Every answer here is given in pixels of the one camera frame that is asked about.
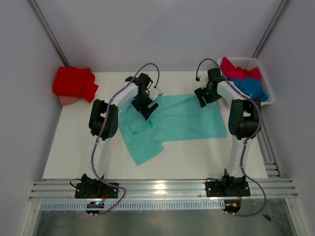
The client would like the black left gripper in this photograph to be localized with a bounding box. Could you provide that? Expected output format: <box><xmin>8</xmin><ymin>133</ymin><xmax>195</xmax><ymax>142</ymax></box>
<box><xmin>131</xmin><ymin>91</ymin><xmax>158</xmax><ymax>120</ymax></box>

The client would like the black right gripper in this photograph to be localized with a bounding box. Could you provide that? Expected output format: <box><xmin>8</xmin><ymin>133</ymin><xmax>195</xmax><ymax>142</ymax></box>
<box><xmin>194</xmin><ymin>84</ymin><xmax>221</xmax><ymax>108</ymax></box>

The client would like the teal t shirt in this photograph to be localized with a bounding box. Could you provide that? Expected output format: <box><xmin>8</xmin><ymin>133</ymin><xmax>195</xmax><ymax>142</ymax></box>
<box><xmin>119</xmin><ymin>94</ymin><xmax>227</xmax><ymax>166</ymax></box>

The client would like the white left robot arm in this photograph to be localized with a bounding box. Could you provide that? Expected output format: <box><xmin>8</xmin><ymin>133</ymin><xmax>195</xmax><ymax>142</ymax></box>
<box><xmin>75</xmin><ymin>73</ymin><xmax>161</xmax><ymax>199</ymax></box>

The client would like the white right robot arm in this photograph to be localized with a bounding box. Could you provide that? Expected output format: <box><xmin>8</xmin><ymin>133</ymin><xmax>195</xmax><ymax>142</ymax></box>
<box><xmin>194</xmin><ymin>68</ymin><xmax>261</xmax><ymax>197</ymax></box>

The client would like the magenta t shirt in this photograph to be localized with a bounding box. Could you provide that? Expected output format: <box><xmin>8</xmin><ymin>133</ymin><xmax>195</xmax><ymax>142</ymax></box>
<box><xmin>220</xmin><ymin>57</ymin><xmax>261</xmax><ymax>82</ymax></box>

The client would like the blue t shirt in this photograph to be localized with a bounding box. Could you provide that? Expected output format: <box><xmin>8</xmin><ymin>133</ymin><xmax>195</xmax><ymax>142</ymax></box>
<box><xmin>232</xmin><ymin>78</ymin><xmax>268</xmax><ymax>102</ymax></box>

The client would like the white plastic basket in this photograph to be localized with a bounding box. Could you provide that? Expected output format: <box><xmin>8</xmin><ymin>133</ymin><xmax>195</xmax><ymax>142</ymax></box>
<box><xmin>217</xmin><ymin>57</ymin><xmax>275</xmax><ymax>106</ymax></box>

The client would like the red folded t shirt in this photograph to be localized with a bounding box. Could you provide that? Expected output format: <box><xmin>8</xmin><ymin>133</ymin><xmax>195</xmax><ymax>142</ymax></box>
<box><xmin>52</xmin><ymin>66</ymin><xmax>98</xmax><ymax>103</ymax></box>

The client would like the pink folded t shirt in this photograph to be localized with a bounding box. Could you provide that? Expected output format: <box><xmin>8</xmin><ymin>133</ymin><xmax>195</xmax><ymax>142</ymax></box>
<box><xmin>58</xmin><ymin>95</ymin><xmax>79</xmax><ymax>106</ymax></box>

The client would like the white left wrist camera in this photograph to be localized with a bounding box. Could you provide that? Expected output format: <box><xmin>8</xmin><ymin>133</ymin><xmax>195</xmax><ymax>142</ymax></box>
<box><xmin>149</xmin><ymin>88</ymin><xmax>163</xmax><ymax>101</ymax></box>

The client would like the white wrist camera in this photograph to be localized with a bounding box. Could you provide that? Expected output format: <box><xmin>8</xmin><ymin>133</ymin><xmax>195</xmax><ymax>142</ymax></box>
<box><xmin>195</xmin><ymin>74</ymin><xmax>209</xmax><ymax>89</ymax></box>
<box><xmin>149</xmin><ymin>88</ymin><xmax>163</xmax><ymax>101</ymax></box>

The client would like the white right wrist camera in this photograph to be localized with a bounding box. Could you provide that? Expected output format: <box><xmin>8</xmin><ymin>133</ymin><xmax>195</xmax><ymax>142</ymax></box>
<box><xmin>195</xmin><ymin>74</ymin><xmax>209</xmax><ymax>89</ymax></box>

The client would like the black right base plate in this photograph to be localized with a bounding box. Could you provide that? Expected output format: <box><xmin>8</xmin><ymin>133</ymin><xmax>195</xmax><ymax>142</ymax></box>
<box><xmin>205</xmin><ymin>178</ymin><xmax>251</xmax><ymax>197</ymax></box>

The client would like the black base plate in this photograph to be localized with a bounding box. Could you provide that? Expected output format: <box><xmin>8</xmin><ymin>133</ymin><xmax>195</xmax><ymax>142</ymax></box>
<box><xmin>74</xmin><ymin>182</ymin><xmax>118</xmax><ymax>199</ymax></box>
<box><xmin>205</xmin><ymin>178</ymin><xmax>251</xmax><ymax>197</ymax></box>

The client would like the white slotted cable duct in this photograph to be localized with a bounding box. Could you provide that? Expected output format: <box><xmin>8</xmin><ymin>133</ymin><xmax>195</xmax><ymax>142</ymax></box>
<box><xmin>39</xmin><ymin>199</ymin><xmax>225</xmax><ymax>211</ymax></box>

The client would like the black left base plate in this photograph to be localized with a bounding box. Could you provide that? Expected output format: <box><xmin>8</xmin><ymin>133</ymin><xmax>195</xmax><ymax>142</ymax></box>
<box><xmin>74</xmin><ymin>182</ymin><xmax>118</xmax><ymax>199</ymax></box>

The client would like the aluminium mounting rail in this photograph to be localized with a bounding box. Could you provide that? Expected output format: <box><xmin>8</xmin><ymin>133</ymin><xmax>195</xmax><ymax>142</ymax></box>
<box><xmin>29</xmin><ymin>178</ymin><xmax>298</xmax><ymax>201</ymax></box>

